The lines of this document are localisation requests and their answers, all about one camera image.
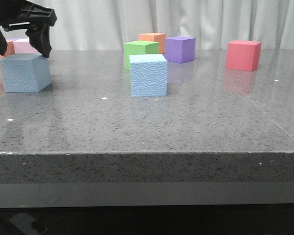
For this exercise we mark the black second arm gripper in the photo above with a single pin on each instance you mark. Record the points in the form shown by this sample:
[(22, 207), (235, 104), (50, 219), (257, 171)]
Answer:
[(22, 14)]

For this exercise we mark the light blue foam block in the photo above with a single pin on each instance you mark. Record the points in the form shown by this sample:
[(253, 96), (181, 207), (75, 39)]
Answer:
[(148, 75), (25, 73)]

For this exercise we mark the lavender foam block far left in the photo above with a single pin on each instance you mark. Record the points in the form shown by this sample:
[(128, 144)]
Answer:
[(12, 39)]

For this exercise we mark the pink foam block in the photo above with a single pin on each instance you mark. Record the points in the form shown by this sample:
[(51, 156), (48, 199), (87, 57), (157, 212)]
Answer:
[(23, 46)]

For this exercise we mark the white curtain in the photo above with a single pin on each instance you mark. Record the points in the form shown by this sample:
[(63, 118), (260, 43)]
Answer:
[(108, 24)]

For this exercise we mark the green foam block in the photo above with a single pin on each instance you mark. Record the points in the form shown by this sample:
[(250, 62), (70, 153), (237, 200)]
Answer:
[(137, 48)]

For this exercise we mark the orange foam block centre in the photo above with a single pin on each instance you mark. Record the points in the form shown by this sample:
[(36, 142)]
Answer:
[(155, 37)]

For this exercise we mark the purple foam block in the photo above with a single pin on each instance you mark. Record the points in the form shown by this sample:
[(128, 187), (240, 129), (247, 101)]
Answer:
[(180, 49)]

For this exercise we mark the grey device under table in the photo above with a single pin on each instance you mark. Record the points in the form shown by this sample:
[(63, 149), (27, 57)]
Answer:
[(27, 224)]

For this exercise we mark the red foam block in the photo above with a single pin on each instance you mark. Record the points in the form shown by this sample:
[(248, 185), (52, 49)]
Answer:
[(243, 55)]

